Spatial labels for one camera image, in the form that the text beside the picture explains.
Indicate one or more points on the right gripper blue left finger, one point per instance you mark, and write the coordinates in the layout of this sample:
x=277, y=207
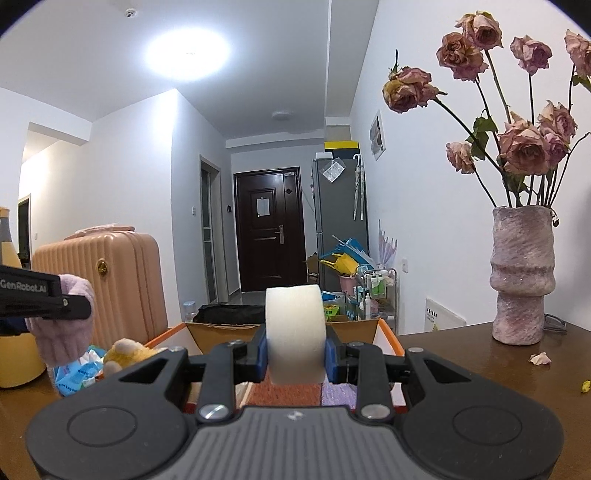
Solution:
x=227, y=365

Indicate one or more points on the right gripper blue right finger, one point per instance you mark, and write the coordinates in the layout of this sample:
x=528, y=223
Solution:
x=362, y=365

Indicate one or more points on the purple linen drawstring pouch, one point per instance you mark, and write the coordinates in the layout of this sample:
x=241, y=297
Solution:
x=338, y=394

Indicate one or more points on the lilac fluffy scrunchie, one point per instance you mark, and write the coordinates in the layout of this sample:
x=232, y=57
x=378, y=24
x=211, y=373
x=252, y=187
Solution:
x=61, y=342

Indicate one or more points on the white round sponge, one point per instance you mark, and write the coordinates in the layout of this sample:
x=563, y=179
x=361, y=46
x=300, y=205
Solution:
x=295, y=335

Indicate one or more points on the yellow plush toy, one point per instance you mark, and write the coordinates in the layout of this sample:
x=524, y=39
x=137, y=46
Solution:
x=125, y=353

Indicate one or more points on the red cardboard pumpkin box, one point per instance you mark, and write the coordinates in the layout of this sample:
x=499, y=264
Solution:
x=199, y=339

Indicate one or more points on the black bag on floor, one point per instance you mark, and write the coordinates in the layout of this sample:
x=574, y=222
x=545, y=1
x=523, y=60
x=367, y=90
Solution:
x=228, y=314

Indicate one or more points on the yellow thermos jug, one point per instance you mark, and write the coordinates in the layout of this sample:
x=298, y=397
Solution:
x=20, y=359

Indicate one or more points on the blue tissue pack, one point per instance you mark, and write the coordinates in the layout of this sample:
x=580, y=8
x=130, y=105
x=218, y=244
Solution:
x=79, y=374

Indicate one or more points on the pink ribbed suitcase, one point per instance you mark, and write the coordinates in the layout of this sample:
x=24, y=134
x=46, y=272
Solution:
x=123, y=267

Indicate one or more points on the yellow blue bags pile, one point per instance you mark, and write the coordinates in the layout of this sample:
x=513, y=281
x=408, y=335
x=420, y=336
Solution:
x=348, y=257

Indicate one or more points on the dark brown entrance door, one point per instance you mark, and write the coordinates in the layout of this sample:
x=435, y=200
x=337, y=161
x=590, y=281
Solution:
x=270, y=222

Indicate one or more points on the grey refrigerator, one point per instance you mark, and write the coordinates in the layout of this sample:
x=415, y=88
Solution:
x=334, y=207

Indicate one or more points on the fallen rose petal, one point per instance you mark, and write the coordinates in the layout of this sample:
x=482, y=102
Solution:
x=540, y=359

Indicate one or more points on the pink textured ceramic vase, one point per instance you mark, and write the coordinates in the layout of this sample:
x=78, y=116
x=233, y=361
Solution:
x=522, y=262

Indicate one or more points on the black eyeglasses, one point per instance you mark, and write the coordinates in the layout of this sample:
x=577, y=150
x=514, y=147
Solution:
x=554, y=324

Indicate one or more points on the yellow black box on fridge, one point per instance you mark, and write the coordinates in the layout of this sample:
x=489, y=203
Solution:
x=339, y=145

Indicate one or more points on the dried pink rose bouquet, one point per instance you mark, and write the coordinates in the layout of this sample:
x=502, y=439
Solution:
x=530, y=152

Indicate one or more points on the wire storage cart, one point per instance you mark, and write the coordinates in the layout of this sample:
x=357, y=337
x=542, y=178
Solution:
x=377, y=294

